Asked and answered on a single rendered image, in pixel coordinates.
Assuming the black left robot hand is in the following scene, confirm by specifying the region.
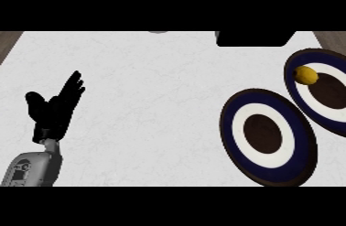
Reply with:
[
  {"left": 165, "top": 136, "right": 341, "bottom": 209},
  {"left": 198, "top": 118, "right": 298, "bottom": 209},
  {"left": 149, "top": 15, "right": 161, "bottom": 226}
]
[{"left": 23, "top": 70, "right": 87, "bottom": 145}]

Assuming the blue white brown plate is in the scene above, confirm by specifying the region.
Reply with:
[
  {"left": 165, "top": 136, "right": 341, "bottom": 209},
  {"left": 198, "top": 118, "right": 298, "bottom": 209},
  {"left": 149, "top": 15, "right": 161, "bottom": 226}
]
[
  {"left": 218, "top": 88, "right": 319, "bottom": 188},
  {"left": 282, "top": 48, "right": 346, "bottom": 138}
]

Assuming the yellow lemon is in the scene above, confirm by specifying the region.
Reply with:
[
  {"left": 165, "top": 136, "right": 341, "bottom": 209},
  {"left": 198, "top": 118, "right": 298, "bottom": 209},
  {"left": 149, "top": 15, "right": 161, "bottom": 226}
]
[{"left": 292, "top": 65, "right": 320, "bottom": 86}]

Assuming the black appliance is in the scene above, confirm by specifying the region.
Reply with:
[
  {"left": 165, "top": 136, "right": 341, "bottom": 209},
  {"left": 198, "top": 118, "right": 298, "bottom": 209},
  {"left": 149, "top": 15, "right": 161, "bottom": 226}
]
[{"left": 214, "top": 31, "right": 297, "bottom": 48}]

